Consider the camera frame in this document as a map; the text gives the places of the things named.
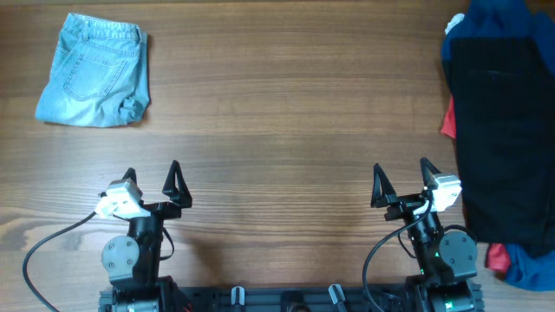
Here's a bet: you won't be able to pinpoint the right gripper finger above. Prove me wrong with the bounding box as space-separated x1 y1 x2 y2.
371 163 397 208
420 157 441 189

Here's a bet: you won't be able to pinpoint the black shorts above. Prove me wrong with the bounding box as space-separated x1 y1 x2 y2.
443 38 554 257

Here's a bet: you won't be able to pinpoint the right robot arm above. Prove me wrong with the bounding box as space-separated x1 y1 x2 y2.
362 157 484 312

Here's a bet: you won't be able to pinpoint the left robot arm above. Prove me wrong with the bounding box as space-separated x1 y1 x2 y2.
95 160 193 312

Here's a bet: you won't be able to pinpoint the folded light blue jeans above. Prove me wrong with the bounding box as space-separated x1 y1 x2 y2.
35 13 150 127

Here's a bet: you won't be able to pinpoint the red garment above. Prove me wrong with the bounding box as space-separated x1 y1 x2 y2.
441 97 511 277

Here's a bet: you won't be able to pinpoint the dark blue garment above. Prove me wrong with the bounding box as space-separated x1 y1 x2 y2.
441 1 554 291

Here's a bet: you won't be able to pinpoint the white cloth piece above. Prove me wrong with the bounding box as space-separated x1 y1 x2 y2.
444 13 465 35

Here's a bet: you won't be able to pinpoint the right black cable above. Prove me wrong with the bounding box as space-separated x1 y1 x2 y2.
362 190 434 312

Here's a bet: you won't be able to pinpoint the black cable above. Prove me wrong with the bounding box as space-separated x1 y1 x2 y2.
362 190 434 312
22 211 98 312

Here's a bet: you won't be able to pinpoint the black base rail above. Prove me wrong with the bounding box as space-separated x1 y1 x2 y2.
98 283 485 312

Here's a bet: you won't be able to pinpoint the left black cable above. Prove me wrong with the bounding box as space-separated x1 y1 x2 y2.
22 211 98 312

